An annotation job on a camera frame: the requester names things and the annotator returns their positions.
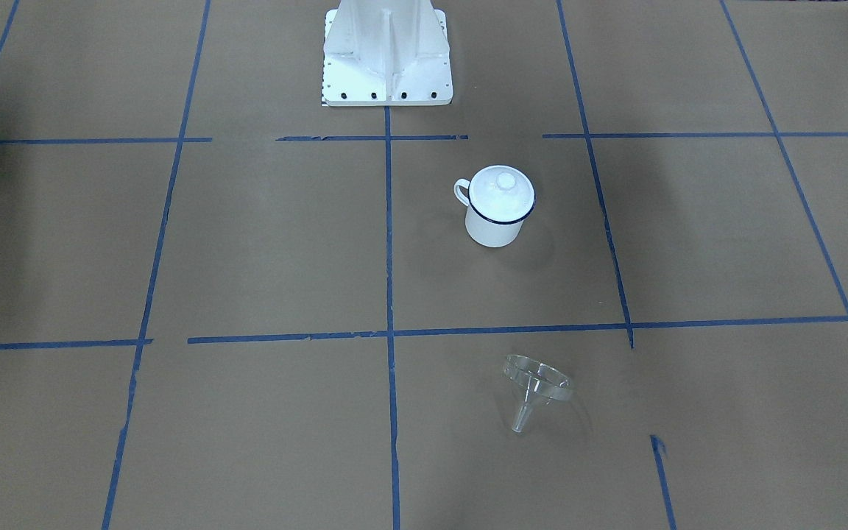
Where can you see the clear glass funnel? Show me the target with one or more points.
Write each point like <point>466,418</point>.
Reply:
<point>538,384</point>

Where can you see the white enamel mug blue rim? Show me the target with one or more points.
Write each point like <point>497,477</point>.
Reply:
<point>480,230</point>

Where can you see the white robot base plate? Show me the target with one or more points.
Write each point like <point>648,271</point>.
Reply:
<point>379,53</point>

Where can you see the white ceramic lid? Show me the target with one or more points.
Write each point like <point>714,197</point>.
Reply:
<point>501,194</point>

